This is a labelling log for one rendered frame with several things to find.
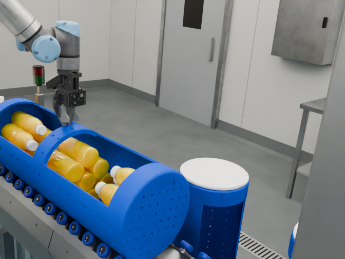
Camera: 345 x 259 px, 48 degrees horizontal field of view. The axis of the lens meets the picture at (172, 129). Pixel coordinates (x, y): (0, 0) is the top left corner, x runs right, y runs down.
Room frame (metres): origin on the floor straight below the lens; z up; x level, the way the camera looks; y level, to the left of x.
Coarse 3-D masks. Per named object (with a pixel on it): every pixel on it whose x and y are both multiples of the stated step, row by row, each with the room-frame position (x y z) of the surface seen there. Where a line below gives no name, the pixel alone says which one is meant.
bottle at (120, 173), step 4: (120, 168) 1.09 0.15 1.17; (124, 168) 1.07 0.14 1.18; (128, 168) 1.07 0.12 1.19; (116, 172) 1.08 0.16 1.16; (120, 172) 1.06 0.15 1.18; (124, 172) 1.05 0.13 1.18; (128, 172) 1.04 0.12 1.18; (116, 176) 1.06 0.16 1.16; (120, 176) 1.04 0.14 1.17; (124, 176) 1.03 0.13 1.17; (116, 180) 1.06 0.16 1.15; (120, 180) 1.04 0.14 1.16
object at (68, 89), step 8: (64, 72) 1.23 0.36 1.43; (72, 72) 1.26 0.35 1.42; (80, 72) 1.24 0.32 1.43; (64, 80) 1.25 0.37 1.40; (72, 80) 1.22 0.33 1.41; (56, 88) 1.26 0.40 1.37; (64, 88) 1.25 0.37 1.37; (72, 88) 1.22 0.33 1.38; (80, 88) 1.26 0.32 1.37; (56, 96) 1.25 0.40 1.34; (64, 96) 1.22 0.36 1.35; (72, 96) 1.22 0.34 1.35; (80, 96) 1.24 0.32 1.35; (64, 104) 1.22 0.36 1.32; (72, 104) 1.22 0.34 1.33; (80, 104) 1.24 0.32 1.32
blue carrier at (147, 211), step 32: (0, 128) 1.48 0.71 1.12; (64, 128) 1.24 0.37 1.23; (0, 160) 1.34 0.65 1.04; (32, 160) 1.17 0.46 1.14; (128, 160) 1.24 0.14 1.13; (64, 192) 1.03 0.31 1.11; (128, 192) 0.90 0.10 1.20; (160, 192) 0.96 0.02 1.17; (96, 224) 0.92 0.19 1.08; (128, 224) 0.87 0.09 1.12; (160, 224) 0.97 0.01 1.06; (128, 256) 0.88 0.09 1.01
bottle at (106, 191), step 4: (104, 184) 1.04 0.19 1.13; (108, 184) 1.03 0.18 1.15; (112, 184) 1.02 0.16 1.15; (116, 184) 1.03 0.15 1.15; (100, 188) 1.03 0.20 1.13; (104, 188) 1.01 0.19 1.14; (108, 188) 1.01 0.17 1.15; (112, 188) 1.00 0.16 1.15; (116, 188) 1.00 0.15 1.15; (100, 192) 1.02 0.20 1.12; (104, 192) 1.00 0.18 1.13; (108, 192) 0.99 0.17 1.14; (112, 192) 0.99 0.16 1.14; (100, 196) 1.01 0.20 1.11; (104, 196) 0.99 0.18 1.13; (108, 196) 0.98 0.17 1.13; (112, 196) 0.98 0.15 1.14; (104, 200) 0.99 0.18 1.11; (108, 200) 0.98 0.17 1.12; (108, 204) 0.98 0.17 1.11
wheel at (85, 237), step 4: (88, 232) 1.02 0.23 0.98; (84, 236) 1.01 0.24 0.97; (88, 236) 1.01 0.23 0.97; (92, 236) 1.00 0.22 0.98; (84, 240) 1.00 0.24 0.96; (88, 240) 1.00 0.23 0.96; (92, 240) 0.99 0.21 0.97; (84, 244) 0.99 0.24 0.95; (88, 244) 0.99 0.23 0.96; (92, 244) 1.00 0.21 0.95
